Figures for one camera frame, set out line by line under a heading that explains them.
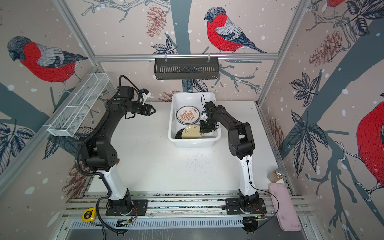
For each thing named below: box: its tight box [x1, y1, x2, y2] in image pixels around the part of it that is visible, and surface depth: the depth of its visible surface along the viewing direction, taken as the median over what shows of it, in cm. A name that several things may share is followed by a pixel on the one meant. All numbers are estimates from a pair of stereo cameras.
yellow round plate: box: [181, 124, 204, 139], surface depth 102 cm
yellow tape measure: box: [82, 207, 97, 223], surface depth 71 cm
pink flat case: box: [268, 183, 302, 231], surface depth 72 cm
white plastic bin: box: [168, 92, 222, 148], surface depth 103 cm
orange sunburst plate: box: [176, 105, 201, 126], surface depth 113 cm
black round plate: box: [175, 127, 185, 139], surface depth 102 cm
